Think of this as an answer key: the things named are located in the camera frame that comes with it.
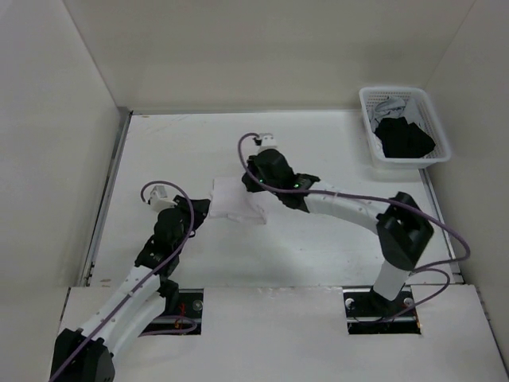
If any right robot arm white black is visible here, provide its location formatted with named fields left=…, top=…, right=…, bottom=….
left=241, top=149, right=434, bottom=315

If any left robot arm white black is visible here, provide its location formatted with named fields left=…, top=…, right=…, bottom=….
left=49, top=196, right=211, bottom=381

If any black tank top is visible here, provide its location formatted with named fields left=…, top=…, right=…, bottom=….
left=375, top=118, right=436, bottom=158

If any grey white tank top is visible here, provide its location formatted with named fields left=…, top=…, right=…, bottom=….
left=368, top=96, right=425, bottom=132

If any white plastic mesh basket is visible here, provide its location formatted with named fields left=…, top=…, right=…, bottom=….
left=359, top=86, right=452, bottom=170

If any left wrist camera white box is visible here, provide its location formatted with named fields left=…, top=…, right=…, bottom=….
left=147, top=185, right=176, bottom=212

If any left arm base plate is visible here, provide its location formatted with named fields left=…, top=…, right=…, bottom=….
left=142, top=289, right=204, bottom=335

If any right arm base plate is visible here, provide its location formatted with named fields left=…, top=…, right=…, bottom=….
left=343, top=287, right=421, bottom=335

